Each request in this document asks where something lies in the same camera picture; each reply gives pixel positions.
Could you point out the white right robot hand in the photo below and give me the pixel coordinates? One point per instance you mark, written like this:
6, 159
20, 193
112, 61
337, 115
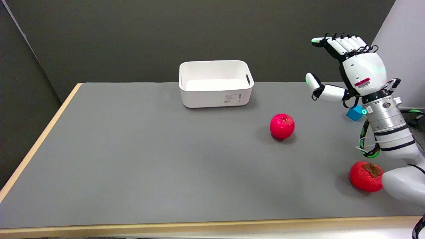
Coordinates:
362, 72

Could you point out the red apple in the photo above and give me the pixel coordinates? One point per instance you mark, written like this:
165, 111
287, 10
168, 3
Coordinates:
282, 126

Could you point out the blue cube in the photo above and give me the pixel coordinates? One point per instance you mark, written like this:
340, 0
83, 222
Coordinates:
354, 113

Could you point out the red persimmon with brown calyx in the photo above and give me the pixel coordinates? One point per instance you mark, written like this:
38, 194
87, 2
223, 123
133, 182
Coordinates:
365, 177

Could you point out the white plastic storage bin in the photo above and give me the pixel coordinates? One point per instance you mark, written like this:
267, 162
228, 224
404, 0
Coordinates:
215, 84

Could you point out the grey table mat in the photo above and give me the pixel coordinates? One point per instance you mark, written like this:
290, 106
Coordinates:
199, 152

